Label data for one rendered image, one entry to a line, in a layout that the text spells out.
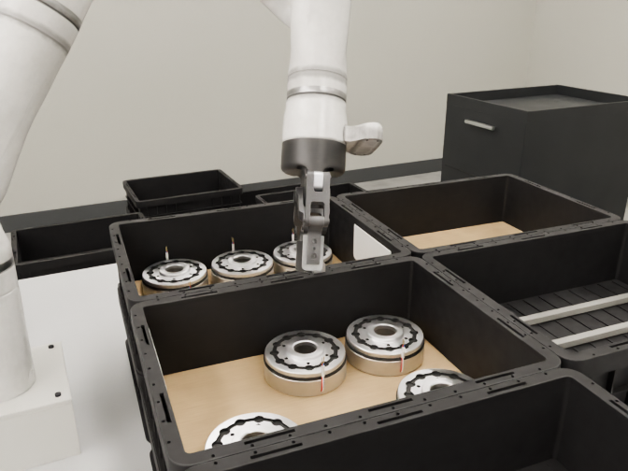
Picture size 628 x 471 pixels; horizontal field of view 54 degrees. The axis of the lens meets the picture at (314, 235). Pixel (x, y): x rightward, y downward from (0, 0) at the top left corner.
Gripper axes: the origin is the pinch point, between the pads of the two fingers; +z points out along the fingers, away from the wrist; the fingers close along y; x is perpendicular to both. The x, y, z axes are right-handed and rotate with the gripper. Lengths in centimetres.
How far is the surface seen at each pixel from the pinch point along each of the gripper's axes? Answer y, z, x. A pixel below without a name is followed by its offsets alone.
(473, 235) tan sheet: -47, -9, 37
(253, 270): -30.2, 0.2, -5.9
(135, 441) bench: -19.1, 24.9, -21.0
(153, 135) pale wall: -301, -83, -68
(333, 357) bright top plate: -6.1, 10.9, 4.3
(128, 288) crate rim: -10.1, 3.6, -21.7
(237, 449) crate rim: 18.0, 15.8, -6.8
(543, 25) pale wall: -352, -199, 200
